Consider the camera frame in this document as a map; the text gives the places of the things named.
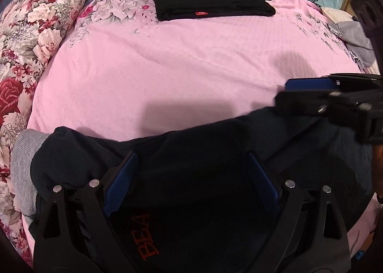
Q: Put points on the grey garment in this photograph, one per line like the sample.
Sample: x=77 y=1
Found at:
x=356 y=39

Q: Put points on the pink floral blanket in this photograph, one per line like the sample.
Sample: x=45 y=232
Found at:
x=179 y=66

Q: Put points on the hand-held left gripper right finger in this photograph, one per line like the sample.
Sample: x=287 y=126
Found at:
x=263 y=180

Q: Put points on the cream quilted pillow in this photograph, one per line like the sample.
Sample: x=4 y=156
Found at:
x=338 y=15

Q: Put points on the floral red white quilt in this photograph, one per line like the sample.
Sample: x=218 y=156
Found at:
x=30 y=51

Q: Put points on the grey ribbed knit cloth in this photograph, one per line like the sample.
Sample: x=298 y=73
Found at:
x=24 y=165

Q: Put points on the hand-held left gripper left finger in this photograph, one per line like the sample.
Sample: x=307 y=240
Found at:
x=121 y=180

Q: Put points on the dark navy shirt red lettering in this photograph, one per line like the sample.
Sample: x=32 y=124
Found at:
x=194 y=171

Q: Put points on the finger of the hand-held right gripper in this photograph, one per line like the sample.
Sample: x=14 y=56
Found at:
x=308 y=84
x=299 y=104

